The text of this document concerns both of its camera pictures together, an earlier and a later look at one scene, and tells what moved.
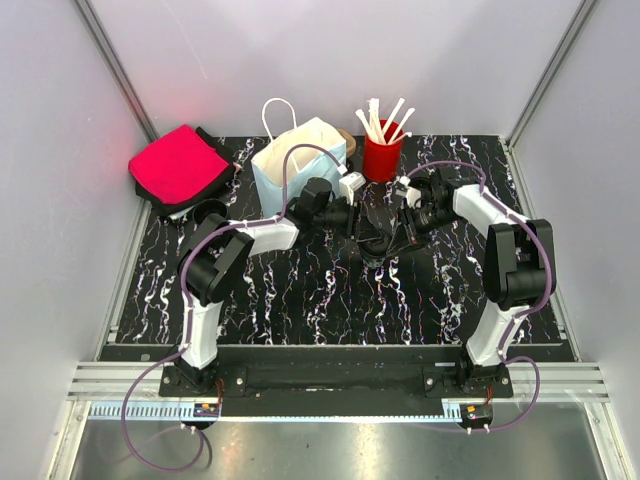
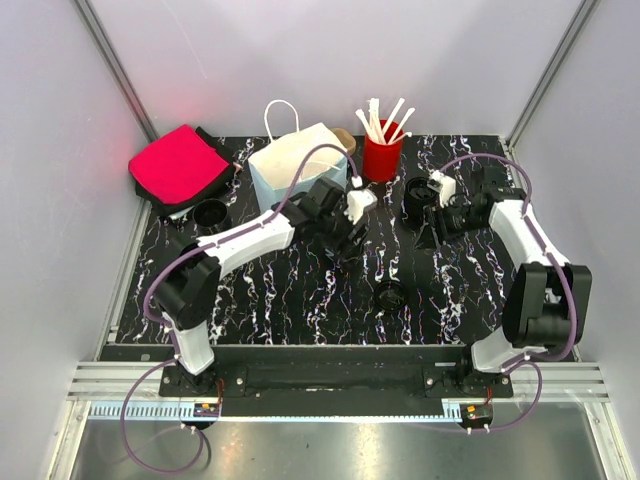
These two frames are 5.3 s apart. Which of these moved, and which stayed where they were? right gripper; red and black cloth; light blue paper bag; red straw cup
Moved: right gripper
Stayed: red and black cloth; light blue paper bag; red straw cup
